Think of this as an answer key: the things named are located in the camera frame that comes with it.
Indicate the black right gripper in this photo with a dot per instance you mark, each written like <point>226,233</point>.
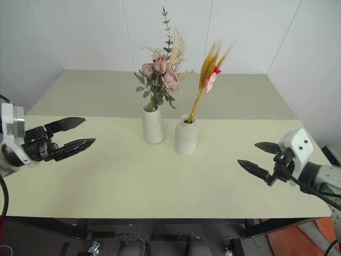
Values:
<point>281,168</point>

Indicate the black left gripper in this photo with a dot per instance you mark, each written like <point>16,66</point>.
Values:
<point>36,145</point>

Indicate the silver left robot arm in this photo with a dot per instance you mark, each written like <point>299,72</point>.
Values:
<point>6,157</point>

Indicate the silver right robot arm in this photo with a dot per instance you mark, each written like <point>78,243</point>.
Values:
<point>323,177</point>

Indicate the round shouldered white vase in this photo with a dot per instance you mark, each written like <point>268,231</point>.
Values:
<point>186,136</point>

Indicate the tall tapered white vase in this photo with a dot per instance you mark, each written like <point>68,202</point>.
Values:
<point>152,126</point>

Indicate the orange floor mat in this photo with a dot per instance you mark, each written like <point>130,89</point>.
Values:
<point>303,234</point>

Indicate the golden wheat bouquet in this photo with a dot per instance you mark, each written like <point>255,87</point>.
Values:
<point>210,72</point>

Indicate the pink rose bouquet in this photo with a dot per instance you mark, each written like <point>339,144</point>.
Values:
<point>165,72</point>

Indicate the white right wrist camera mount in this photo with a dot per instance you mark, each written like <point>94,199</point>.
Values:
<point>299,149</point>

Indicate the black table frame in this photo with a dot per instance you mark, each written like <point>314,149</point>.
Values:
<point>128,226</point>

